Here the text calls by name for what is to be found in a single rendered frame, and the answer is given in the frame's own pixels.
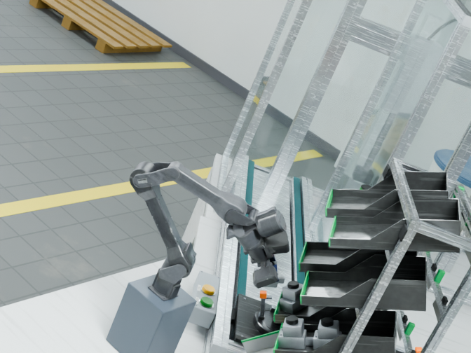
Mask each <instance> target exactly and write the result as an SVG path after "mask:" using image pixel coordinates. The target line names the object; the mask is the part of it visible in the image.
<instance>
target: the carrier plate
mask: <svg viewBox="0 0 471 353"><path fill-rule="evenodd" d="M265 308H271V305H270V304H268V303H265ZM260 309H261V301H260V300H256V299H253V298H250V297H248V296H245V295H242V294H240V293H239V294H238V297H237V300H236V309H235V325H234V333H233V341H236V342H239V343H241V340H244V339H248V338H252V337H255V336H258V335H262V334H260V332H258V330H257V329H256V328H255V326H254V324H253V318H254V316H255V314H256V312H257V310H260ZM241 344H242V343H241Z"/></svg>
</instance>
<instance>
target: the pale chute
mask: <svg viewBox="0 0 471 353"><path fill-rule="evenodd" d="M278 333H279V330H278V331H274V332H270V333H266V334H263V335H258V336H255V337H252V338H248V339H244V340H241V343H242V344H243V346H244V348H245V351H246V352H247V353H273V348H274V346H275V342H276V340H277V337H278Z"/></svg>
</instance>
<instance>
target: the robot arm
mask: <svg viewBox="0 0 471 353"><path fill-rule="evenodd" d="M168 181H174V182H176V183H177V184H179V185H180V186H182V187H183V188H185V189H186V190H188V191H189V192H191V193H193V194H194V195H195V196H197V197H198V198H200V199H201V200H203V201H204V202H206V203H208V204H209V205H210V206H211V207H212V208H213V209H214V210H215V212H216V213H217V215H218V216H219V217H220V218H222V219H223V220H224V221H225V222H226V223H227V224H229V225H228V228H227V229H226V239H228V240H229V239H231V238H233V237H236V239H237V240H238V241H239V243H240V244H241V245H242V246H243V252H244V254H245V255H247V254H249V256H250V261H251V263H252V264H254V263H257V267H261V268H260V269H258V270H255V271H254V272H253V284H254V285H255V286H256V287H257V288H258V289H259V288H261V287H264V286H268V285H269V284H273V283H276V282H279V279H278V274H277V271H278V270H277V264H276V265H273V264H272V263H271V262H270V261H276V260H275V256H274V254H281V253H288V252H289V240H288V236H287V232H286V229H287V226H286V222H285V218H284V216H283V215H282V214H281V213H280V211H279V210H277V209H276V207H275V206H274V207H271V208H270V209H267V210H265V211H263V212H259V210H258V209H256V208H255V207H253V206H251V205H249V204H247V203H246V201H245V200H244V199H243V198H241V197H239V196H237V195H234V194H232V193H228V192H224V191H221V190H219V189H218V188H216V187H214V186H213V185H212V184H210V183H208V182H207V181H206V180H204V179H202V178H201V177H199V176H198V175H197V174H195V173H193V172H192V171H191V170H189V169H187V168H186V167H185V166H183V165H182V164H181V163H180V162H178V161H174V162H153V163H150V162H146V161H144V162H141V163H139V164H138V166H136V168H135V169H134V170H133V172H132V173H131V175H130V184H131V186H132V187H133V188H134V190H135V192H136V193H137V194H138V196H140V197H141V198H142V199H143V200H144V201H145V202H146V205H147V207H148V208H149V211H150V213H151V215H152V217H153V220H154V222H155V224H156V227H157V229H158V231H159V233H160V235H161V237H162V239H163V242H164V244H165V246H166V249H167V257H166V259H165V261H164V263H163V265H162V266H161V268H159V269H158V272H157V274H156V277H155V279H154V281H153V284H152V285H149V286H148V289H149V290H151V291H152V292H153V293H154V294H156V295H157V296H158V297H159V298H160V299H161V300H162V301H166V300H170V299H171V298H175V297H177V296H179V294H178V292H179V289H180V287H181V281H182V278H186V277H188V276H189V275H190V273H191V271H192V268H193V266H194V264H195V262H196V254H197V253H196V252H195V251H194V250H193V246H192V243H191V242H189V243H185V242H184V241H183V240H182V239H181V237H180V235H179V233H178V231H177V228H176V226H175V223H174V221H173V220H172V217H171V215H170V213H169V210H168V208H167V206H166V203H165V201H164V199H163V196H162V195H161V188H160V184H163V183H165V182H168ZM246 214H249V215H248V217H247V216H246Z"/></svg>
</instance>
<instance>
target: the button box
mask: <svg viewBox="0 0 471 353"><path fill-rule="evenodd" d="M205 284H209V285H211V286H213V287H214V289H215V293H214V294H213V295H209V294H206V293H205V292H203V290H202V287H203V285H205ZM219 284H220V277H217V276H214V275H211V274H209V273H206V272H203V271H200V272H199V273H198V276H197V278H196V280H195V283H194V285H193V292H192V297H193V298H194V299H195V300H196V301H197V302H196V305H195V307H194V309H193V312H192V313H191V316H190V318H189V320H188V322H189V323H192V324H195V325H198V326H201V327H203V328H207V329H210V327H211V325H212V322H213V320H214V318H215V316H216V313H217V301H218V295H219ZM202 297H208V298H211V299H212V300H213V302H214V304H213V306H212V307H205V306H204V305H202V304H201V303H200V299H201V298H202Z"/></svg>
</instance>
